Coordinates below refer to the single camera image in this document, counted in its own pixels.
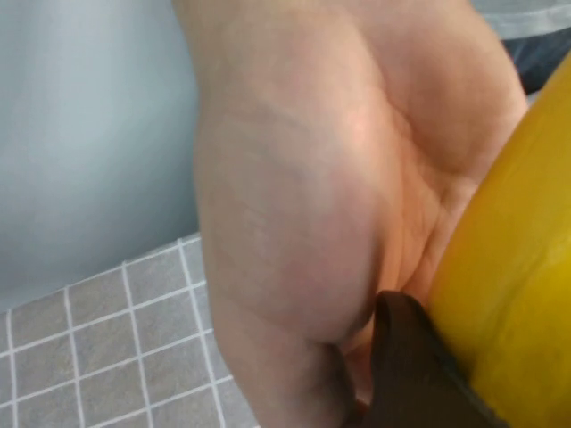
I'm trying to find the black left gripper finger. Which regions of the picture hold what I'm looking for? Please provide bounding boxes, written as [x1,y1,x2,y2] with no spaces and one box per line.
[359,289,512,428]

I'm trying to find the yellow toy banana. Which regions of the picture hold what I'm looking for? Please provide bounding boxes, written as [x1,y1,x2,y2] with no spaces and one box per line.
[426,66,571,428]

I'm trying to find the person's right forearm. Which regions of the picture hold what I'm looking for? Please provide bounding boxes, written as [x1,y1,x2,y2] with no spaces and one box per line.
[172,0,483,128]

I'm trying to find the person's right hand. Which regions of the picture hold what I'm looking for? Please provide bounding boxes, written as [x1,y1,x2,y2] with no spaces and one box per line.
[194,8,530,428]

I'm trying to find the grey white checked tablecloth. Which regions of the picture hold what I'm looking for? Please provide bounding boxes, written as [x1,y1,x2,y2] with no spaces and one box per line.
[0,234,262,428]

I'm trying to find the blue denim jeans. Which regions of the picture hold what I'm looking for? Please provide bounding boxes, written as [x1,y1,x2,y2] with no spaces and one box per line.
[501,30,571,95]

